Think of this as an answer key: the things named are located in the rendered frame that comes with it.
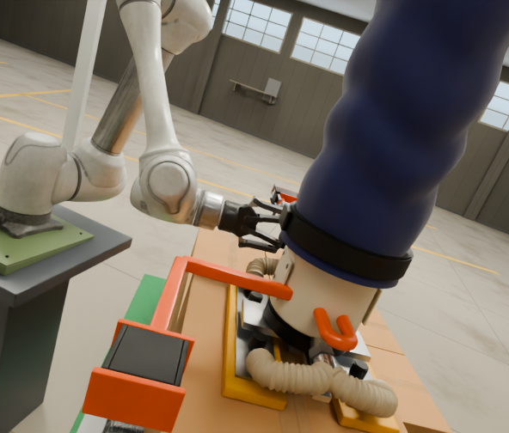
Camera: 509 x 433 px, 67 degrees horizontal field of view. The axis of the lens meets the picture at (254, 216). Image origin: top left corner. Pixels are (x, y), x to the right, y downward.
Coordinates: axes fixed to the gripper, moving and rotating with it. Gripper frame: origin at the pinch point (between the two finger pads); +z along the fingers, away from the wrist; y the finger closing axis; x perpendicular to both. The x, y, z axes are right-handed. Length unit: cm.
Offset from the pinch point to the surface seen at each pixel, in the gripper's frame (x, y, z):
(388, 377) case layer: -29, 54, 61
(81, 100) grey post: -305, 32, -161
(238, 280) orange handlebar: 32.0, -0.5, -16.2
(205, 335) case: 30.2, 12.7, -18.4
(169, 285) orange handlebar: 40.8, -1.5, -26.6
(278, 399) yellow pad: 43.5, 11.0, -6.5
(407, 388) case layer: -25, 55, 68
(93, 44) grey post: -305, -21, -159
